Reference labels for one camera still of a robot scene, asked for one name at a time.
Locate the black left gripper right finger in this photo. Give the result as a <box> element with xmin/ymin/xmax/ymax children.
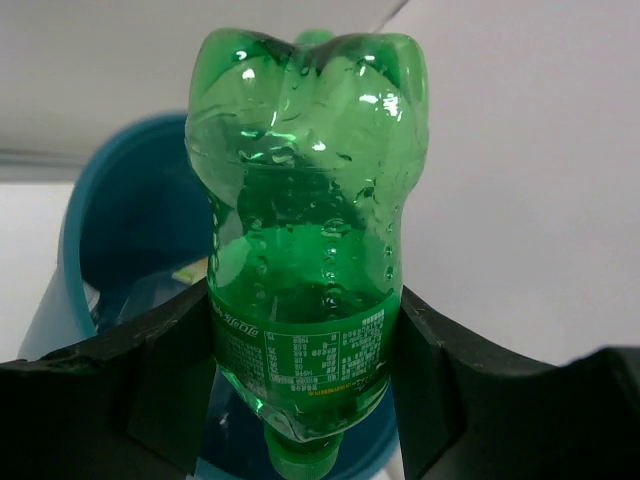
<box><xmin>392</xmin><ymin>290</ymin><xmax>639</xmax><ymax>479</ymax></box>

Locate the green plastic soda bottle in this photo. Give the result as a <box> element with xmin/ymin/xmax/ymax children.
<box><xmin>185</xmin><ymin>28</ymin><xmax>429</xmax><ymax>479</ymax></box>

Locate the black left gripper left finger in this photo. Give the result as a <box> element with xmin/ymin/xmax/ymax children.
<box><xmin>1</xmin><ymin>282</ymin><xmax>216</xmax><ymax>479</ymax></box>

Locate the teal plastic bin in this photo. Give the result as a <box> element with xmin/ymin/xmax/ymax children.
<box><xmin>19</xmin><ymin>114</ymin><xmax>398</xmax><ymax>479</ymax></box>

